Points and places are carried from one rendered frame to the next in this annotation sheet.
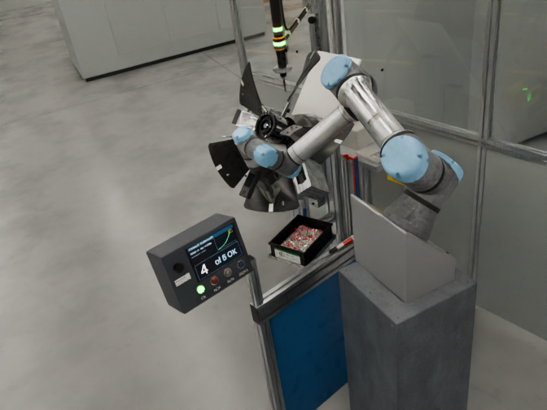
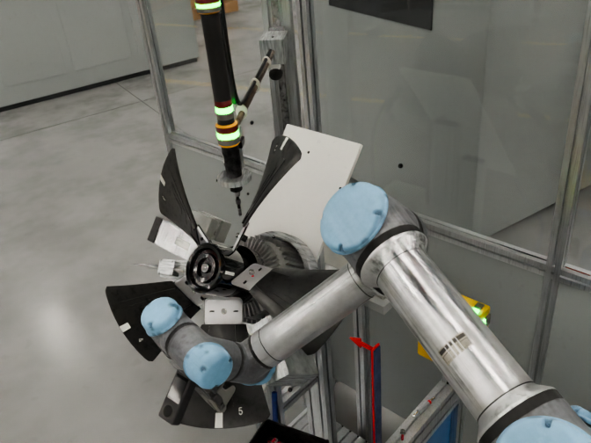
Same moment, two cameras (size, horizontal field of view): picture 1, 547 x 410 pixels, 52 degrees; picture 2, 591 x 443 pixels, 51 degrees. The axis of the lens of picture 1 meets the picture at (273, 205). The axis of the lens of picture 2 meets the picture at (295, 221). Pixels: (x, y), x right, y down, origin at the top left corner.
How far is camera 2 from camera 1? 0.93 m
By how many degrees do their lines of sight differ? 8
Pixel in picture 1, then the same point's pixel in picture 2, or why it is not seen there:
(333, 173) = not seen: hidden behind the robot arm
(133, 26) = (23, 50)
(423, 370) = not seen: outside the picture
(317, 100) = (290, 207)
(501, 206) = (579, 366)
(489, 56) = (575, 145)
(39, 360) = not seen: outside the picture
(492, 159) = (569, 298)
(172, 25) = (76, 49)
